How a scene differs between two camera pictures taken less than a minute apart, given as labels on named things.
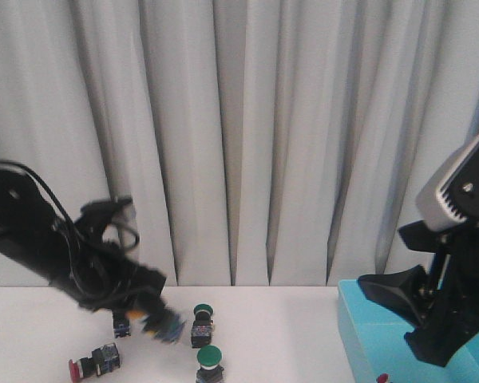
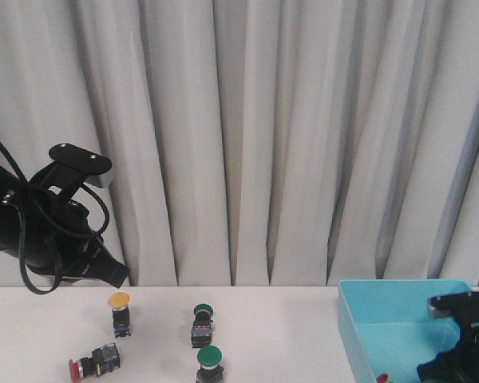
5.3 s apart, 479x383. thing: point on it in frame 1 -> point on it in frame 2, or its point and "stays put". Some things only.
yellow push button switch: x=121 y=324 stays put
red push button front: x=382 y=378 stays put
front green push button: x=209 y=357 stays put
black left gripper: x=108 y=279 -> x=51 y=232
